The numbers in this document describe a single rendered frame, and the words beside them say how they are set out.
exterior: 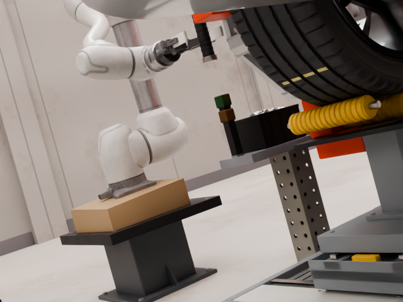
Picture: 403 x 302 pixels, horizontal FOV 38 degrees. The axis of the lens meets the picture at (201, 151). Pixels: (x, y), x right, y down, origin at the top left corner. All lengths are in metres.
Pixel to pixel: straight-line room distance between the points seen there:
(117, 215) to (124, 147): 0.31
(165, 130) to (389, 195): 1.12
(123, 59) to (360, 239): 0.92
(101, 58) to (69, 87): 3.92
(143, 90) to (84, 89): 3.43
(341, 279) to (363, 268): 0.08
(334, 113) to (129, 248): 1.11
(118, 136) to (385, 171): 1.15
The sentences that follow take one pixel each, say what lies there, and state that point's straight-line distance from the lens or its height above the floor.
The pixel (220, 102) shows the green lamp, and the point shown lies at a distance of 1.91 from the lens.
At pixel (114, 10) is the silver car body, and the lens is 0.83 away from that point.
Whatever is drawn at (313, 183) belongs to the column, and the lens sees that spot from 2.09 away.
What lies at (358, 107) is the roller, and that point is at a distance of 1.41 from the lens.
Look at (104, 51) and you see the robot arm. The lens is 1.86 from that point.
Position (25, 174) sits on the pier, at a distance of 5.38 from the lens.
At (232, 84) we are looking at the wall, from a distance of 6.76.
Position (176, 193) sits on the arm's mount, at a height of 0.36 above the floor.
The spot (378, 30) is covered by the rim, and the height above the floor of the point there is 0.70.
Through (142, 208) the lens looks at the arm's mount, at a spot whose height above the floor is 0.34.
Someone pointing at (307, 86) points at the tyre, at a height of 0.59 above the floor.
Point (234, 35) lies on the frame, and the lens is 1.47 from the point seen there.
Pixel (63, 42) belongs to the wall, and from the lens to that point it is 5.86.
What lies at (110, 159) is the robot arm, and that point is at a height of 0.55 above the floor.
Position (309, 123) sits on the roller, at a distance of 1.51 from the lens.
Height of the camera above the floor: 0.55
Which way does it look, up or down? 2 degrees down
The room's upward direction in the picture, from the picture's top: 15 degrees counter-clockwise
